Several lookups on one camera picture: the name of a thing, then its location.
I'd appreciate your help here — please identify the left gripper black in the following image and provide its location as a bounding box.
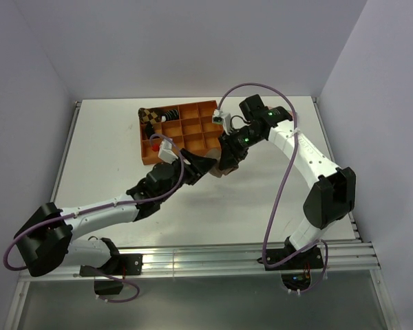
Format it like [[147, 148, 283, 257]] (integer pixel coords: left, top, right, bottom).
[[158, 148, 217, 202]]

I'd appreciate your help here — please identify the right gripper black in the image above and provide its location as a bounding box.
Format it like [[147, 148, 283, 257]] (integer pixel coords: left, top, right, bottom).
[[218, 126, 264, 171]]

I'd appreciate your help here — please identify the brown sock striped cuff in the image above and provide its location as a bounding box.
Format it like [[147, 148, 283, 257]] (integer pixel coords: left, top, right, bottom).
[[205, 148, 239, 178]]

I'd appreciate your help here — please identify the black white striped sock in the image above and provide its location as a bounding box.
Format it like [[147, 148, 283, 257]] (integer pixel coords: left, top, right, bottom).
[[161, 109, 180, 122]]

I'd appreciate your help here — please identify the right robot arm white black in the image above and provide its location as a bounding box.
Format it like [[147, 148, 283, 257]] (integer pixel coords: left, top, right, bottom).
[[219, 94, 356, 268]]

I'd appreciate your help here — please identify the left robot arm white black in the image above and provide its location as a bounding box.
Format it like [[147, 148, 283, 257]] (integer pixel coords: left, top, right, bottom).
[[14, 149, 217, 277]]

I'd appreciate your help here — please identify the orange compartment tray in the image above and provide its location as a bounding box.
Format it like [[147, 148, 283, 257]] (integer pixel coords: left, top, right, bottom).
[[140, 100, 223, 165]]

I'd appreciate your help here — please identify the checkered brown rolled sock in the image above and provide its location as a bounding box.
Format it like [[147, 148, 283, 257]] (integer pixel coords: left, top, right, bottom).
[[138, 107, 166, 139]]

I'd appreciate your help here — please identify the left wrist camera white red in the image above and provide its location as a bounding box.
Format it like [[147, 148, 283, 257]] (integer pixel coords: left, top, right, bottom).
[[151, 140, 178, 164]]

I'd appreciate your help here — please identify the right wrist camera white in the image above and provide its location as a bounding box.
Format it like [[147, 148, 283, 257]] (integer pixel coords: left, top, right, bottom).
[[212, 109, 234, 135]]

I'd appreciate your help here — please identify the aluminium rail frame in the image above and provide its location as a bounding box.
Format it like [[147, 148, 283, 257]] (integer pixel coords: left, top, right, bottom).
[[19, 241, 381, 283]]

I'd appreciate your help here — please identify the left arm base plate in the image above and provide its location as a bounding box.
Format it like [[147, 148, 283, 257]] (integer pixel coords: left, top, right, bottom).
[[79, 254, 143, 277]]

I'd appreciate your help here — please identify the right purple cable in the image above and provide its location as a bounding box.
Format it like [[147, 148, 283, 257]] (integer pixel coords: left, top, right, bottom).
[[217, 82, 329, 295]]

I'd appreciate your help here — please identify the purple cable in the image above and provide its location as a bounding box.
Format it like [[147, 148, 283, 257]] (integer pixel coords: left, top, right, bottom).
[[3, 133, 186, 304], [217, 82, 329, 295]]

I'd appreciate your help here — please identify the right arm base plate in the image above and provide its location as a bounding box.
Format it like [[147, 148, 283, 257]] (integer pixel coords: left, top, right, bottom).
[[264, 246, 324, 271]]

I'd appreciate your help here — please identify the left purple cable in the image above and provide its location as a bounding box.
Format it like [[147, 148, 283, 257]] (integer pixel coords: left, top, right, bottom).
[[3, 133, 186, 304]]

